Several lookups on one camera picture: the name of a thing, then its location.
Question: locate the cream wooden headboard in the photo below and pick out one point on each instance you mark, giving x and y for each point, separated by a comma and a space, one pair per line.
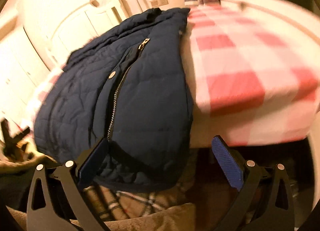
54, 41

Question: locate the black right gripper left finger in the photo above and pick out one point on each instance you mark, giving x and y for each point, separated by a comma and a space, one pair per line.
41, 214

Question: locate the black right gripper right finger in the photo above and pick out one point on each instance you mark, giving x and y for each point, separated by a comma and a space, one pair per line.
264, 200

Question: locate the white desk lamp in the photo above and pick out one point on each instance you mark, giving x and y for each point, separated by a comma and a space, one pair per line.
139, 6

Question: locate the brass wall socket plate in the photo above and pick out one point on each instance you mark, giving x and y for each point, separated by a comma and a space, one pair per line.
158, 3

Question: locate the navy blue quilted jacket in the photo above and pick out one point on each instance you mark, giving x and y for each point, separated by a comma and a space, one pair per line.
124, 100

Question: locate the red white checkered bed cover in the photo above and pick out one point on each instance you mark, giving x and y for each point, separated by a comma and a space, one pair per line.
250, 84

